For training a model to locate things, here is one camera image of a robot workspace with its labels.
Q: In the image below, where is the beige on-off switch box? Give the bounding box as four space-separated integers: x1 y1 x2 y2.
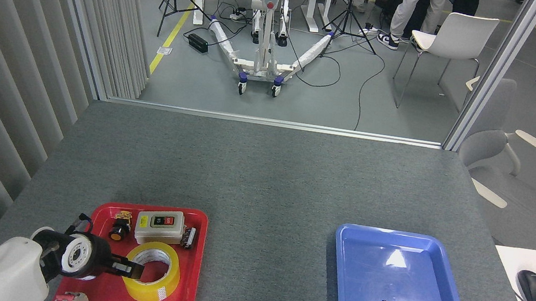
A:
132 205 187 250

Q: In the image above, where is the white plastic chair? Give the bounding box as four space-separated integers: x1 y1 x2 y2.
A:
390 5 500 121

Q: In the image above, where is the white stand on wheels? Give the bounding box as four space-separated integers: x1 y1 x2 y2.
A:
200 0 340 108

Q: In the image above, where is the black power strip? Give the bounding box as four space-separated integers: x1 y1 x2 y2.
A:
186 33 211 55

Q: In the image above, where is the blue plastic tray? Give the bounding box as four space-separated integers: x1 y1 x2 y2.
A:
326 222 497 301

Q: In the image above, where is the small black switch component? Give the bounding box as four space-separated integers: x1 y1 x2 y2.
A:
180 225 198 251

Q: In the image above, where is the silver table rail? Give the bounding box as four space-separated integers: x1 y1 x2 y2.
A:
106 95 444 151

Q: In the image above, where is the yellow tape roll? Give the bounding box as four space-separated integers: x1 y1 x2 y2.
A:
119 238 185 301

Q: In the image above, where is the person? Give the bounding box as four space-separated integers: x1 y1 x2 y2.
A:
376 0 450 58
451 0 481 18

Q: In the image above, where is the white power strip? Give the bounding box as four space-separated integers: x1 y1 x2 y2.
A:
229 6 249 23

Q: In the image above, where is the black floor cable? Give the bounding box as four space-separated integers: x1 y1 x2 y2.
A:
273 17 391 134

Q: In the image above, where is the black orange push button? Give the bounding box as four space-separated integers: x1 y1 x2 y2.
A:
108 209 135 244

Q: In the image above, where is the red plastic tray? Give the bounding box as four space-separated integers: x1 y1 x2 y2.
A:
52 191 211 301

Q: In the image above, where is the silver post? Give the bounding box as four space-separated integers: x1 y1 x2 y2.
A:
27 0 122 103
442 0 536 163

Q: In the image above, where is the grey office chair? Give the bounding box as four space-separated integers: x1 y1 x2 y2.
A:
445 74 536 251

